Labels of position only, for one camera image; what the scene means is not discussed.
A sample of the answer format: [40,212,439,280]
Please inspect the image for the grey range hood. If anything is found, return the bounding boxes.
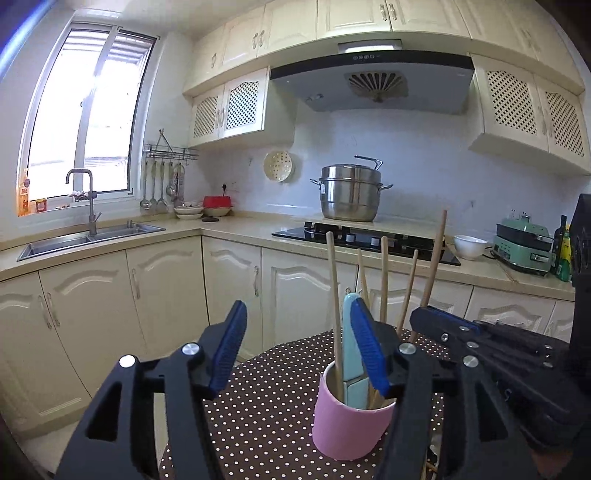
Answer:
[270,39,476,115]

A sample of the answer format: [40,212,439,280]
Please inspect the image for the cream perforated steamer plate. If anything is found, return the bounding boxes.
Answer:
[263,150,295,183]

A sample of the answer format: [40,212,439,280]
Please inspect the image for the person's right hand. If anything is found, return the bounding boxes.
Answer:
[531,450,578,480]

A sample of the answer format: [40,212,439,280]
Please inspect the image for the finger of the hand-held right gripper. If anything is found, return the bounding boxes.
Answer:
[455,320,571,358]
[409,305,555,393]

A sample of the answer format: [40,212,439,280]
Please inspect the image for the red lidded container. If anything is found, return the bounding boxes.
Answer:
[202,195,234,217]

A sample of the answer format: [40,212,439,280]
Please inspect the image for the single wooden chopstick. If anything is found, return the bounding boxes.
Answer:
[420,210,448,309]

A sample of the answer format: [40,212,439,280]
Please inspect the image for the light blue sheathed knife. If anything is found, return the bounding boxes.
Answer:
[341,292,370,409]

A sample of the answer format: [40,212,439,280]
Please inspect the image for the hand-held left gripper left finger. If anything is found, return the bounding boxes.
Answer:
[55,300,249,480]

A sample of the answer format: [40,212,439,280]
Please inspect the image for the pink cup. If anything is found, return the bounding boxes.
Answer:
[312,361,397,461]

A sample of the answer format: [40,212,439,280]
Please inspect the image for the white framed window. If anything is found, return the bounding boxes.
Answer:
[17,25,160,217]

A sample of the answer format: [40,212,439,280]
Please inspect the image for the bunch of wooden chopsticks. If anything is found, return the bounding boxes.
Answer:
[325,231,420,409]

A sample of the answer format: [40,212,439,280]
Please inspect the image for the green electric cooker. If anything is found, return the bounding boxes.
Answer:
[490,217,555,277]

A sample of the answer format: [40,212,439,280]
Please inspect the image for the hanging metal ladle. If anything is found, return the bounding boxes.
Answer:
[140,161,153,210]

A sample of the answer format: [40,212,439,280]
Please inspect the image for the green bottle yellow label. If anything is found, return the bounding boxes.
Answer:
[556,228,573,282]

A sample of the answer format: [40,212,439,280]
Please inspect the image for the black glass gas cooktop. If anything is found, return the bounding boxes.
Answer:
[271,222,462,267]

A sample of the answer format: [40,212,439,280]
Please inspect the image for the grey kitchen faucet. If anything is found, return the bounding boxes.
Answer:
[65,169,101,236]

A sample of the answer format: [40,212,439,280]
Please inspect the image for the brown polka dot tablecloth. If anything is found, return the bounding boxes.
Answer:
[159,329,455,480]

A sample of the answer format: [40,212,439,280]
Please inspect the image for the white bowl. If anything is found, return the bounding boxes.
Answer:
[453,234,488,261]

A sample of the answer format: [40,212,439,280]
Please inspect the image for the stainless steel steamer pot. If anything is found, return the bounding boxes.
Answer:
[310,156,394,223]

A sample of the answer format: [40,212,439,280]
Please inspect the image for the orange dish soap bottle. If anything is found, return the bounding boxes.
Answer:
[17,168,31,217]

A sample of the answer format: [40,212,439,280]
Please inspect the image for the cream lattice door cabinet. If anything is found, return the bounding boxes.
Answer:
[187,67,296,149]
[468,53,591,176]

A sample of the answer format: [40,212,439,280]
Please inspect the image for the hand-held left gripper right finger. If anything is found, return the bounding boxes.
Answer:
[349,302,541,480]

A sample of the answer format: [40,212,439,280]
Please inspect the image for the metal wall utensil rack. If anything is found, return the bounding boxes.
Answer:
[142,129,199,161]

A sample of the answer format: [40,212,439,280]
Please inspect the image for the cream base cabinets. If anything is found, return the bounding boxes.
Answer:
[0,235,578,435]

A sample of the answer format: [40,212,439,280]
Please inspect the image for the dark olive oil bottle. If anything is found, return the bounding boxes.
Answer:
[554,215,568,273]

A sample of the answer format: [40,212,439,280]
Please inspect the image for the cream upper wall cabinets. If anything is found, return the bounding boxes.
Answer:
[182,0,585,97]

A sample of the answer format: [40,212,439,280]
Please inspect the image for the beige stone countertop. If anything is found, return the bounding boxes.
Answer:
[0,210,578,303]

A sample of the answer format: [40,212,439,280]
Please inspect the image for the hanging metal spatula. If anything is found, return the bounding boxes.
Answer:
[156,161,169,214]

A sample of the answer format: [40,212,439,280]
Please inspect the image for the stainless steel double sink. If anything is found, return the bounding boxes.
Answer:
[17,222,166,262]

